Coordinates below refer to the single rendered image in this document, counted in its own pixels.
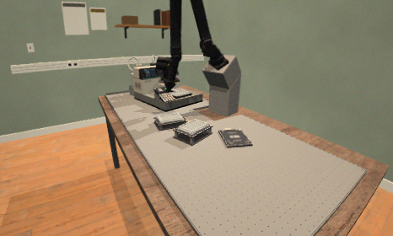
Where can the white well plate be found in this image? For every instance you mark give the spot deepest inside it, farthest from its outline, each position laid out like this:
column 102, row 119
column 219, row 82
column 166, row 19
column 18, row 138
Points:
column 193, row 126
column 179, row 93
column 170, row 117

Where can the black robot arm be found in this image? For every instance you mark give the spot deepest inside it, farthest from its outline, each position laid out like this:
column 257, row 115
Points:
column 208, row 48

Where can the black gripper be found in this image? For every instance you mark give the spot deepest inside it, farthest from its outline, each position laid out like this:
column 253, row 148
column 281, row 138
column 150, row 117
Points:
column 170, row 81

